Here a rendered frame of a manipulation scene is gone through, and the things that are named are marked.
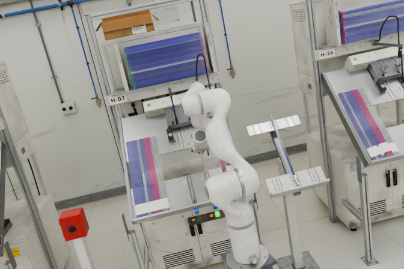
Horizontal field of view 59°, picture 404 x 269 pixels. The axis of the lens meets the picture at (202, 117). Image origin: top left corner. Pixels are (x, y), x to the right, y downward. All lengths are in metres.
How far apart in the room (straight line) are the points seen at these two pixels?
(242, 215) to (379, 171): 1.54
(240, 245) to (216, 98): 0.64
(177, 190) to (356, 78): 1.45
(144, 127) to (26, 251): 1.12
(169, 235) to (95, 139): 1.81
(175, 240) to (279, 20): 2.55
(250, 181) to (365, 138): 1.15
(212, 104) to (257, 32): 2.48
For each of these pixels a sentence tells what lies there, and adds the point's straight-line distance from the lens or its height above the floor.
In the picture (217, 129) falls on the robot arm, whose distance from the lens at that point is 1.53.
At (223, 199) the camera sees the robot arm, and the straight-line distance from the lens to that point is 1.48.
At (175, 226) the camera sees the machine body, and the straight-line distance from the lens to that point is 2.57.
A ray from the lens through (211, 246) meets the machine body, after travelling 2.69.
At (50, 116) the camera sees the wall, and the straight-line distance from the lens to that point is 4.10.
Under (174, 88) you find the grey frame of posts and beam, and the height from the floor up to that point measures 1.34.
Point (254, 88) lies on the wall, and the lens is 4.05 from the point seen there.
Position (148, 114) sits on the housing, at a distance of 2.41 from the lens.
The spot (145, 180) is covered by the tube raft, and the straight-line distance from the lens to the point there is 2.23.
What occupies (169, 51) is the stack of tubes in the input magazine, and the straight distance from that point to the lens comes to 2.34.
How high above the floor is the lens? 1.76
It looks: 16 degrees down
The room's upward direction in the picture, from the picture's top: 12 degrees counter-clockwise
